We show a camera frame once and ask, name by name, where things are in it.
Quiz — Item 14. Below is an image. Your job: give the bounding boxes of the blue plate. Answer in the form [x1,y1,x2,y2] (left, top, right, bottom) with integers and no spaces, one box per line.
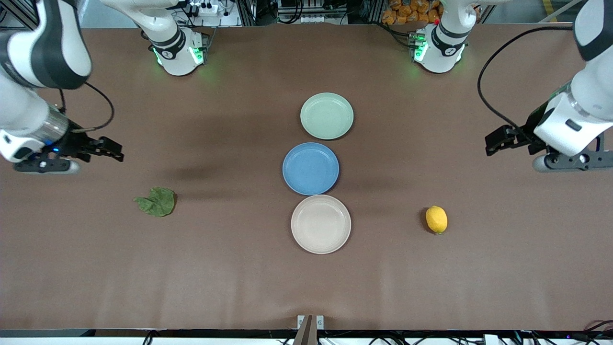
[282,142,340,196]

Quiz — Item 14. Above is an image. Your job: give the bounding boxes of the dark equipment rack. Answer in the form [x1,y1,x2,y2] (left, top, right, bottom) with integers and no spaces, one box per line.
[237,0,381,25]

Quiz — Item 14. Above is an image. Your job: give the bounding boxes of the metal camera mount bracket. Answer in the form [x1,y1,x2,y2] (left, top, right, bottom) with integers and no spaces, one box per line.
[293,315,325,345]

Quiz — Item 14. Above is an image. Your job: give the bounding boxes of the black base cable bundle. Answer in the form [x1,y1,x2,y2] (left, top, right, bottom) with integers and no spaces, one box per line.
[381,22,417,48]

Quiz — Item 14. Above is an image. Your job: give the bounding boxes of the pale green plate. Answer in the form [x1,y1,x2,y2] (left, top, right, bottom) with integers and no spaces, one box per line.
[300,92,354,140]

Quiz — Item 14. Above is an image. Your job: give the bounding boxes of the green lettuce leaf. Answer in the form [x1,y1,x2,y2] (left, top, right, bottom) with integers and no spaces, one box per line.
[134,187,176,218]

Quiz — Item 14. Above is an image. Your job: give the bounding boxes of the bag of orange fruit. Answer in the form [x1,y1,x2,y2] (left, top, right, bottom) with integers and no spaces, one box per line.
[382,0,442,25]

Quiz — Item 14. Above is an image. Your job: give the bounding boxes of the beige plate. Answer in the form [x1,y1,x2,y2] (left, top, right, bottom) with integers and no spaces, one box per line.
[291,195,352,254]

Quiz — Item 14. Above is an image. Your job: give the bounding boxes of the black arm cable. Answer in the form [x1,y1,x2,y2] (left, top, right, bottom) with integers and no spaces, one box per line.
[477,26,575,132]
[57,81,115,133]

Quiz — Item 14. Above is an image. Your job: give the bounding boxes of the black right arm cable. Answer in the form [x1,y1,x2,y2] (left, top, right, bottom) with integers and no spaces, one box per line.
[57,81,115,133]

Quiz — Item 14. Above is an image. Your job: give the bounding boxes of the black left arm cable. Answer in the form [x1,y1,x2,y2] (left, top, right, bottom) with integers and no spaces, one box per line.
[477,26,575,132]

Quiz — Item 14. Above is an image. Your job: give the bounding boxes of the white power strip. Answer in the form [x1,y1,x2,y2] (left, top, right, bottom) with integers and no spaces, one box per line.
[189,2,221,16]

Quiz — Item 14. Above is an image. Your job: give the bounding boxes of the yellow lemon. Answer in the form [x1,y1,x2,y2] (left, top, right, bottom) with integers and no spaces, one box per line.
[426,206,448,235]

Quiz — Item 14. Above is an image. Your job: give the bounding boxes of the red and black cables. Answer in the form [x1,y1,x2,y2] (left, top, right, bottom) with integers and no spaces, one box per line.
[585,320,613,337]

